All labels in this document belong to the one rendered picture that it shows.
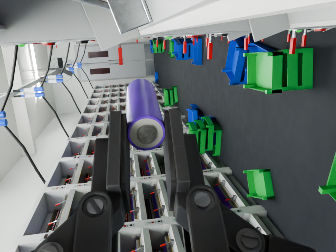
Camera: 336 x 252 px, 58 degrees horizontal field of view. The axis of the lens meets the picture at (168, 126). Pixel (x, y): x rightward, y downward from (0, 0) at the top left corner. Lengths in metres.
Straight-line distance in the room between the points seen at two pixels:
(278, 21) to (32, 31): 0.30
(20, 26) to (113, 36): 0.10
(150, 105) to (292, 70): 1.49
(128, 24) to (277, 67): 1.40
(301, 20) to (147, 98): 0.29
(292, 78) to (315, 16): 1.24
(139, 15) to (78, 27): 0.18
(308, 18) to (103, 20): 0.24
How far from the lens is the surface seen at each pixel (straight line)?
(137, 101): 0.16
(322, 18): 0.38
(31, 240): 2.30
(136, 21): 0.22
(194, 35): 0.44
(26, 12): 0.40
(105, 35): 0.38
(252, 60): 1.85
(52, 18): 0.39
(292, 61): 1.63
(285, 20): 0.44
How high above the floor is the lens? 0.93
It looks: 8 degrees down
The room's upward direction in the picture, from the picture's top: 95 degrees counter-clockwise
